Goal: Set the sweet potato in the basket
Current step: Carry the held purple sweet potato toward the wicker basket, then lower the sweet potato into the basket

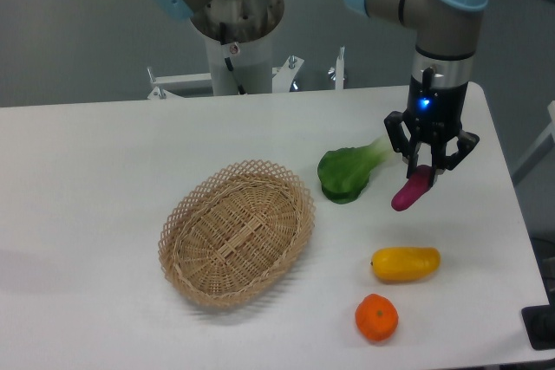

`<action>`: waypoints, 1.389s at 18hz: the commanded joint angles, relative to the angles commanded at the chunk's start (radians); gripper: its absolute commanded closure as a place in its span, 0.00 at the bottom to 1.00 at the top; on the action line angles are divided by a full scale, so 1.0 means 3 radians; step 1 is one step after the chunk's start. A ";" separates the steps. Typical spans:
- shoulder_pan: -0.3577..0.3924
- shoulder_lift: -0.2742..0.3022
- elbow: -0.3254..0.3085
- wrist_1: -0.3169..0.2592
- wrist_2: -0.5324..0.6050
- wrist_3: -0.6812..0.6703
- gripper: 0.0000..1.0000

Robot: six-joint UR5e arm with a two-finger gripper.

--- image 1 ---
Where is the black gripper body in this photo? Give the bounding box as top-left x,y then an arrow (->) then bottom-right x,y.
405,51 -> 472,145

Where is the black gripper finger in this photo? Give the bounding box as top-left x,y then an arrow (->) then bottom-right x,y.
428,121 -> 480,183
384,110 -> 421,178

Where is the purple sweet potato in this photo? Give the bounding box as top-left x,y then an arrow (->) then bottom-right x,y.
391,165 -> 434,211

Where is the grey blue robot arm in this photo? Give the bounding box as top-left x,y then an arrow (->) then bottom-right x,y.
154,0 -> 488,182

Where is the woven wicker basket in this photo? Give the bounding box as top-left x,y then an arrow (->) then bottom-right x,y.
158,160 -> 315,308

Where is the green bok choy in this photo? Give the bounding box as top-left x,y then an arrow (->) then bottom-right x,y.
317,136 -> 393,204

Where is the white furniture at right edge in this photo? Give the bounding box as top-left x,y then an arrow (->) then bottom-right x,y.
511,101 -> 554,186

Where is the yellow mango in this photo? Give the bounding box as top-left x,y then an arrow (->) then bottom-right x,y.
370,247 -> 441,282

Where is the orange tangerine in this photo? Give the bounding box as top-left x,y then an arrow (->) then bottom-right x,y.
355,294 -> 399,342

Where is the black box at table edge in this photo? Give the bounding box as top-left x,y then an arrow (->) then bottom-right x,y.
521,305 -> 554,351

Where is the white metal base frame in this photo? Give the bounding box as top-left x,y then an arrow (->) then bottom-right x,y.
146,45 -> 348,101

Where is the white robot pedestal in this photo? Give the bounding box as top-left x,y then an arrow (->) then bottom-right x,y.
204,36 -> 273,96

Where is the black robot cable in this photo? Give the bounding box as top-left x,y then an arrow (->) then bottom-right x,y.
219,23 -> 247,96

